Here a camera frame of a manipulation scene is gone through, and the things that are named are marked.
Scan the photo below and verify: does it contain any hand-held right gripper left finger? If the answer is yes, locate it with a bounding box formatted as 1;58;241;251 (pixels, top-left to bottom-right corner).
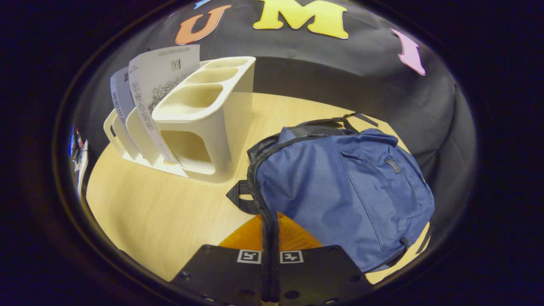
170;214;265;306

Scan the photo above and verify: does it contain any blue schoolbag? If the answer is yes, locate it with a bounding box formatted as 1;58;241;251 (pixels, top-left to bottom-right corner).
225;113;436;303

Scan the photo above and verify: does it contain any white panel with cables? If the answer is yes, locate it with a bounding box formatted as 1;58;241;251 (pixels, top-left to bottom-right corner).
69;127;90;198

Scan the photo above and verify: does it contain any white book with grey pattern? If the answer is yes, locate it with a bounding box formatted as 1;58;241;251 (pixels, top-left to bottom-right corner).
129;45;201;164

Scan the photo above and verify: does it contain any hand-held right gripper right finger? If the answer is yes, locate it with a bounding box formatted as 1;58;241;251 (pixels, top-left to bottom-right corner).
276;212;375;306

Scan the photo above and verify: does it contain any white book with figure illustration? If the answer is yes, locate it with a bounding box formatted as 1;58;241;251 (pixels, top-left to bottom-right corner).
110;66;141;154

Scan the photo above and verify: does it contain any black backdrop cloth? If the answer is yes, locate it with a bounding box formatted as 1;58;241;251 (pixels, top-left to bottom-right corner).
72;0;476;238

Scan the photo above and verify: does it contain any white plastic bookshelf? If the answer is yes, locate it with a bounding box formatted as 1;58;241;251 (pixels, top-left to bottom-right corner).
103;56;257;184

